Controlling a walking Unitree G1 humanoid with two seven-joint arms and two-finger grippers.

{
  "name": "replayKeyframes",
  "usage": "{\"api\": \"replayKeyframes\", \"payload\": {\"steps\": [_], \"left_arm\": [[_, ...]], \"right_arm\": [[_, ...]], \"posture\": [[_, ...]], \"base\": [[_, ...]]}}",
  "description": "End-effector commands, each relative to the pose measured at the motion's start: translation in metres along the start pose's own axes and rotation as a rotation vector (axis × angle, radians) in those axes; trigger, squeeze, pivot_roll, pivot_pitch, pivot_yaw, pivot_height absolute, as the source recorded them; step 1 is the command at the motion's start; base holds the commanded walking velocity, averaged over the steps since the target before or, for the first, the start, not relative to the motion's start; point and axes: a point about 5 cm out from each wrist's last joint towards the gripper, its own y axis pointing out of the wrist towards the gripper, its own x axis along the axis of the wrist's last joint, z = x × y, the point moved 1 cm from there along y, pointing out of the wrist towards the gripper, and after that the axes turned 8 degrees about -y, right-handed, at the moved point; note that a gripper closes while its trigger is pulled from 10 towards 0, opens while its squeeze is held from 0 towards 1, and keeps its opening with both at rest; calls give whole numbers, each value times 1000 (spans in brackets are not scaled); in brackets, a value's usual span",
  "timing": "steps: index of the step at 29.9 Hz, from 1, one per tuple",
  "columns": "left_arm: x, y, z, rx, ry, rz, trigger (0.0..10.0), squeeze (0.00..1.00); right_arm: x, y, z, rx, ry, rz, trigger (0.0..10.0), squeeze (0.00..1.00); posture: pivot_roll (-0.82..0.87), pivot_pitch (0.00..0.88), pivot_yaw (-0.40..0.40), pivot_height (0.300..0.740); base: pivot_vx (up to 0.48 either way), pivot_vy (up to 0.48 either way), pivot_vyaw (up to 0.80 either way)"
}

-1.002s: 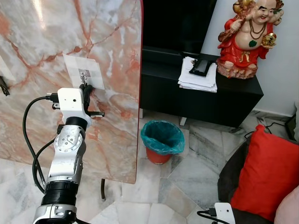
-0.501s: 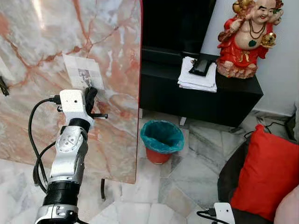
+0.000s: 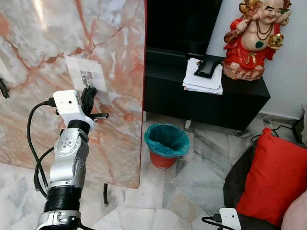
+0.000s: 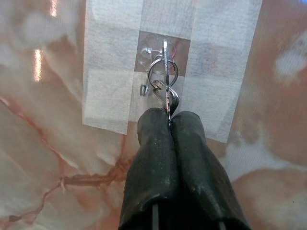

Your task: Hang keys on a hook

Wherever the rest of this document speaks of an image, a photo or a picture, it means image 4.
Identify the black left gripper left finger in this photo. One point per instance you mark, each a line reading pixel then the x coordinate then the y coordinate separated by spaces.
pixel 151 167

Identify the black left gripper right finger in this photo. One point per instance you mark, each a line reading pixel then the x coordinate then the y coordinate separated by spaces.
pixel 204 172

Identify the silver key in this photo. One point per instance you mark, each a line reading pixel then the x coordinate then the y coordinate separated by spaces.
pixel 174 99
pixel 166 72

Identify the white cloth tape strip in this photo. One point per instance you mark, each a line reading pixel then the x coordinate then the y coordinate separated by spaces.
pixel 216 72
pixel 108 60
pixel 168 16

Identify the clear adhesive wall hook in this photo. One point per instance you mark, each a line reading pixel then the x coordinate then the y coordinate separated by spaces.
pixel 146 54

